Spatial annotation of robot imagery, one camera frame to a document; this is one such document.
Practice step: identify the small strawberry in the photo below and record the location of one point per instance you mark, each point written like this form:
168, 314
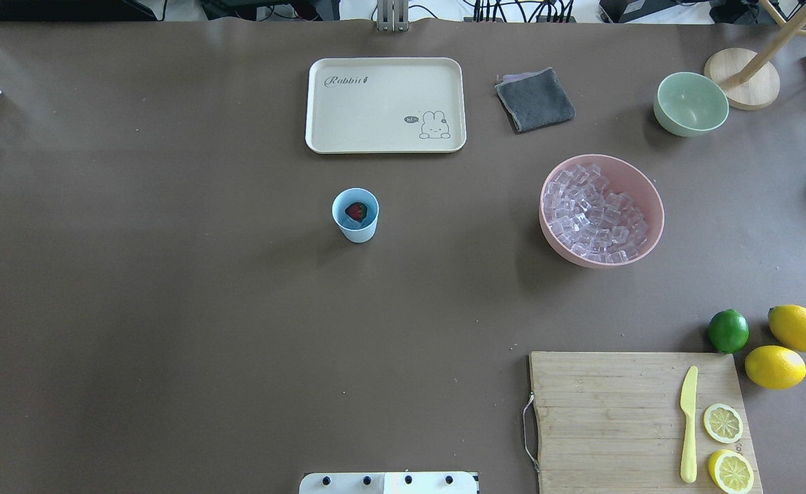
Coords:
357, 212

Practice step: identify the light blue cup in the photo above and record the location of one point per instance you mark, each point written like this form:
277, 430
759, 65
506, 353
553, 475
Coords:
355, 232

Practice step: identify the pile of ice cubes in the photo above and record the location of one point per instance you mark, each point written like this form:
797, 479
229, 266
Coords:
587, 217

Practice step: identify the cream rabbit tray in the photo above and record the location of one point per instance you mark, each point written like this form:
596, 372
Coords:
385, 105

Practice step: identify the grey folded cloth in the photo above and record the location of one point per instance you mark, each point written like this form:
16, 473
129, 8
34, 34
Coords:
534, 99

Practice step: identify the pink bowl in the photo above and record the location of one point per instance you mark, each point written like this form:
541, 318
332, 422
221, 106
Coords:
623, 177

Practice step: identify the wooden cutting board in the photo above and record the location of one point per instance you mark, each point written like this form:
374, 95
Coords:
610, 421

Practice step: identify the light green bowl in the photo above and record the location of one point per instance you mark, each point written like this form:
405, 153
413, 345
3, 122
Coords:
689, 105

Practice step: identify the green lime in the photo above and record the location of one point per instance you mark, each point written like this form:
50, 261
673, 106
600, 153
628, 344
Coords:
728, 331

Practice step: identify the yellow plastic knife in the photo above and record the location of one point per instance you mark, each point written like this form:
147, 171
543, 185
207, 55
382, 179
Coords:
688, 395

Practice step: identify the lemon slice lower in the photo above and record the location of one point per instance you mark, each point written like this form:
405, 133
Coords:
723, 423

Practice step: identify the lemon slice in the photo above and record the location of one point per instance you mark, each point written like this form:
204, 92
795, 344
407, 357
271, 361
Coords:
723, 423
731, 472

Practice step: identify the wooden stand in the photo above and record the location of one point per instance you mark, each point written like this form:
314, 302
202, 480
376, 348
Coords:
747, 78

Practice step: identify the yellow lemon left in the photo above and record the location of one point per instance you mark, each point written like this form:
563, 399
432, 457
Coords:
775, 367

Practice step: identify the yellow lemon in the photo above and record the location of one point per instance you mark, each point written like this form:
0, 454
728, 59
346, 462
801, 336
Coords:
775, 367
788, 325

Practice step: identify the lemon slice upper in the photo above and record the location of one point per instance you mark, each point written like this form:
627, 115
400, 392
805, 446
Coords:
731, 472

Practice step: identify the yellow lemon right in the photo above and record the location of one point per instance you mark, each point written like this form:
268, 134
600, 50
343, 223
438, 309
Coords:
788, 325

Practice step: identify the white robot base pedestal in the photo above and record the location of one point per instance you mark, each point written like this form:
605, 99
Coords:
456, 481

